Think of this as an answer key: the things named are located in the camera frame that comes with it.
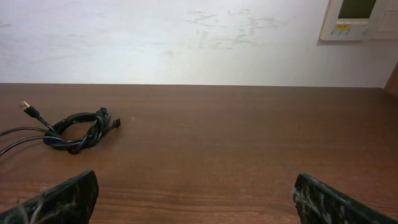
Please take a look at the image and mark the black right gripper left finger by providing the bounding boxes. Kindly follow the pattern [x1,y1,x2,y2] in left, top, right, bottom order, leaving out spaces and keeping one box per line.
[1,170,99,224]

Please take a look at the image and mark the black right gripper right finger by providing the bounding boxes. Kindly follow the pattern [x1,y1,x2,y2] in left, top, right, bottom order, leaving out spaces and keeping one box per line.
[293,174,397,224]

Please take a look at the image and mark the thick black power cable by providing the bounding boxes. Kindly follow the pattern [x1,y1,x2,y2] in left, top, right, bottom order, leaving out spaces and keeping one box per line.
[42,106,121,155]

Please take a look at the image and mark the thin black USB cable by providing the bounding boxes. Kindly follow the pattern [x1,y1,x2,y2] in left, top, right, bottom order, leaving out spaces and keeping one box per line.
[0,100,63,156]

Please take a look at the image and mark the white wall control panel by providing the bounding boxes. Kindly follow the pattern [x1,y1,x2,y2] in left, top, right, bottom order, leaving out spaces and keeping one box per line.
[319,0,397,41]

